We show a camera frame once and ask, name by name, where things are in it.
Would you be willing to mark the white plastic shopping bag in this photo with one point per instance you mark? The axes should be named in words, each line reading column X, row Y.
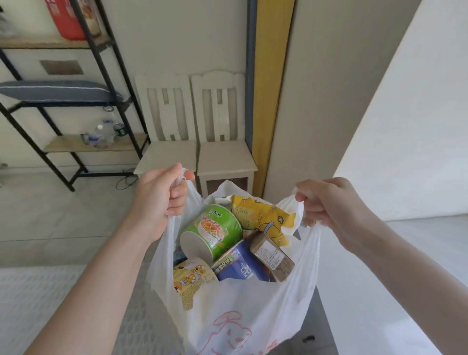
column 237, row 314

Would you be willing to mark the green label plastic bottle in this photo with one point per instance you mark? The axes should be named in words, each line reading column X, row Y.
column 119, row 130

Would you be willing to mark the clear plastic bottle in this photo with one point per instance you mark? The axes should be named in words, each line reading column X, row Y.
column 99, row 137
column 109, row 131

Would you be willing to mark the yellow paper tub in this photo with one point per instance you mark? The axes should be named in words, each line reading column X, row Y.
column 190, row 279

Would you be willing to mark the grey striped pillow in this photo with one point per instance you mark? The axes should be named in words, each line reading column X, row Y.
column 55, row 91

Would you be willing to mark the white wooden chair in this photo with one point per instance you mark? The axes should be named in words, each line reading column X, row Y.
column 223, row 157
column 166, row 153

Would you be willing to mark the grey blue door frame strip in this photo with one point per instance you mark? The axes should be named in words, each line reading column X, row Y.
column 250, row 73

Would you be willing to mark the green instant noodle cup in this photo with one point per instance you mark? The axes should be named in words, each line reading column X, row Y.
column 214, row 230

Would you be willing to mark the person's left forearm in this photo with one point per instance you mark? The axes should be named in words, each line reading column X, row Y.
column 91, row 292

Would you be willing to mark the small black floor object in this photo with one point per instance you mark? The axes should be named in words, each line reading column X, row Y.
column 308, row 339

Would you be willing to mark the blue snack packet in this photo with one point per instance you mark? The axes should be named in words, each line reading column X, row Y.
column 236, row 265

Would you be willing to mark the yellow door frame panel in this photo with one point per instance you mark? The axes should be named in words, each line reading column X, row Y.
column 270, row 91

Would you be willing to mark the person's right thumb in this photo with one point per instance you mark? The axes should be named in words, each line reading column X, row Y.
column 310, row 190

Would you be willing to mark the person's left thumb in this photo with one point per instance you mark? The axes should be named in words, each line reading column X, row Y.
column 181, row 172

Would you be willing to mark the black metal shelf rack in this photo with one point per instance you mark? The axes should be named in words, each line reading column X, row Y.
column 100, row 58

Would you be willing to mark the person's right hand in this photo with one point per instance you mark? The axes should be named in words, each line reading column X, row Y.
column 340, row 208

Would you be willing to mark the person's left hand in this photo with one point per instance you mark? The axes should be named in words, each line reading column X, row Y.
column 153, row 197

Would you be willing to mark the person's left middle finger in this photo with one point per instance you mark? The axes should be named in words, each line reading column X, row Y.
column 177, row 203

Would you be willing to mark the white textured mattress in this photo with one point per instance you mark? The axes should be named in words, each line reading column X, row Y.
column 47, row 311

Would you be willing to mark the brown cardboard box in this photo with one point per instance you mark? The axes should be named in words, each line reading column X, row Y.
column 272, row 258

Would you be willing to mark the person's right forearm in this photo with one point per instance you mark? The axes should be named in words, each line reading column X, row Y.
column 409, row 278

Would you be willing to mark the yellow snack packet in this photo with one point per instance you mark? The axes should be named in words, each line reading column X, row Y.
column 259, row 215

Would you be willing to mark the red package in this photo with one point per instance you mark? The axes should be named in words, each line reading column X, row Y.
column 65, row 18

